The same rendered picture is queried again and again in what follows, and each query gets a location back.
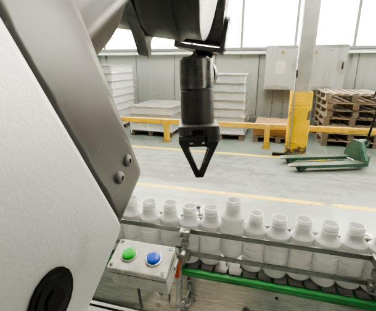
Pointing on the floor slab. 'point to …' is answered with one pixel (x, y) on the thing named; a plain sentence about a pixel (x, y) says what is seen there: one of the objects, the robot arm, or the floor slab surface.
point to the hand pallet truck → (357, 155)
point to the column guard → (299, 121)
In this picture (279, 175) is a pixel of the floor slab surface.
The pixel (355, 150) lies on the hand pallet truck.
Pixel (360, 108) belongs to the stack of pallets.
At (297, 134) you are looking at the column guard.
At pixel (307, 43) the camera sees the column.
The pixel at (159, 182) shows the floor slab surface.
